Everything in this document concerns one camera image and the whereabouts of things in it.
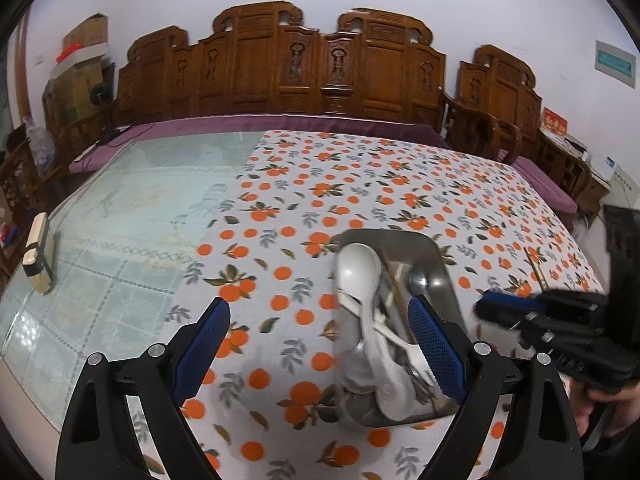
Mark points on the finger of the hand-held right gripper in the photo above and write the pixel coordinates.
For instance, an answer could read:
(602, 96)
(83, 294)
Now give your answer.
(502, 306)

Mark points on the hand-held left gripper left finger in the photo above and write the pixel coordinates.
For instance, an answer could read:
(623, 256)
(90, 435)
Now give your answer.
(200, 355)

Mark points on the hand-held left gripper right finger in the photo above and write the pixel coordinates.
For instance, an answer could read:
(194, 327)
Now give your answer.
(435, 355)

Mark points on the light wooden chopstick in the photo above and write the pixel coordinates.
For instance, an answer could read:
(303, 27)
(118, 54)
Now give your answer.
(537, 269)

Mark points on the white plastic spoon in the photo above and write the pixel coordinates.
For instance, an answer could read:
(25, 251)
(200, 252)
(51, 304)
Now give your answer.
(395, 395)

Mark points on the dark wooden chopstick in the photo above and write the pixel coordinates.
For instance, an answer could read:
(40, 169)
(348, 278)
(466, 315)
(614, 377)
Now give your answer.
(397, 290)

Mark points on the small metal spoon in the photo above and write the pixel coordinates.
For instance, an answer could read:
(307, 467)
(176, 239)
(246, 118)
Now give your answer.
(422, 280)

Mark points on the stainless steel rectangular tray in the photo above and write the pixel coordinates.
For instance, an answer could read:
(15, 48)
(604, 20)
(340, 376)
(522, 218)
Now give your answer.
(425, 247)

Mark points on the large white ladle spoon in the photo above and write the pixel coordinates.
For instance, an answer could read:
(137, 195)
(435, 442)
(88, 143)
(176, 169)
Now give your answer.
(357, 270)

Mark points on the person's right hand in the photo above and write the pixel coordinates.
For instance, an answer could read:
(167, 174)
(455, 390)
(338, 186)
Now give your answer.
(582, 410)

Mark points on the purple seat cushion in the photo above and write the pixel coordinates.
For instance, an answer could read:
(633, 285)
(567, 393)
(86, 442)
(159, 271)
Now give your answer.
(545, 185)

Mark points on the wooden side table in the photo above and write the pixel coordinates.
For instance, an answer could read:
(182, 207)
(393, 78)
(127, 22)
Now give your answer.
(575, 180)

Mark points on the wooden block with black band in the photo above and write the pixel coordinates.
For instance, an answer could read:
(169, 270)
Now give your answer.
(39, 255)

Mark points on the orange print tablecloth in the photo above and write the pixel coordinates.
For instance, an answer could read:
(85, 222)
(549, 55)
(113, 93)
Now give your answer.
(350, 185)

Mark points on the red box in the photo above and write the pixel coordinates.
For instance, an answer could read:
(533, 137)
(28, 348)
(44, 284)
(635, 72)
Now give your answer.
(555, 121)

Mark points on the carved wooden armchair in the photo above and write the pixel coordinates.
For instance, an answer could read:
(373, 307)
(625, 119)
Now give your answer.
(495, 105)

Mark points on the long purple sofa cushion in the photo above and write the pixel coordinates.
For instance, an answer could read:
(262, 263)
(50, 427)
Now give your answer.
(250, 125)

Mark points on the wooden chair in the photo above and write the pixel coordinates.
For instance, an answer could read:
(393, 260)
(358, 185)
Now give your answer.
(25, 180)

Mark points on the small black fan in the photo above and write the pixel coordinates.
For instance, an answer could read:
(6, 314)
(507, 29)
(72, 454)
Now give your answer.
(101, 94)

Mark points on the carved wooden sofa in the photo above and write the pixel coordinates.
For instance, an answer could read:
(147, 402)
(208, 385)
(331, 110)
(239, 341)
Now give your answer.
(280, 70)

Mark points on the stack of cardboard boxes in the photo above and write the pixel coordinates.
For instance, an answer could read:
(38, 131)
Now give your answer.
(75, 75)

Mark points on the green wall sign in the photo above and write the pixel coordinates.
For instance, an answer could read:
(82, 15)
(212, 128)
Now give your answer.
(615, 59)

